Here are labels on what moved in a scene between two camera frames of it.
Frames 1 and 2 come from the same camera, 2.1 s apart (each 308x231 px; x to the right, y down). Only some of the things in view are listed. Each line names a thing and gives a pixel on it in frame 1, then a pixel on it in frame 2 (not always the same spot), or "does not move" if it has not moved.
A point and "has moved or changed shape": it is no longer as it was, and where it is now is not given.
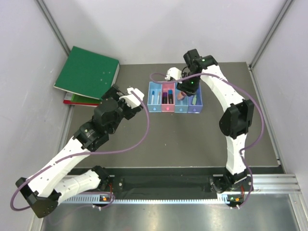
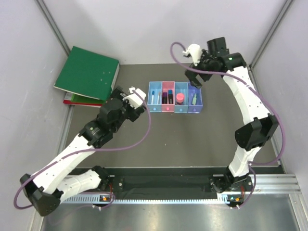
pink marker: x=181 y=95 has moved or changed shape
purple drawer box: x=195 y=102 does not move
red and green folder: x=72 y=98 does not move
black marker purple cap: x=164 y=98 does not move
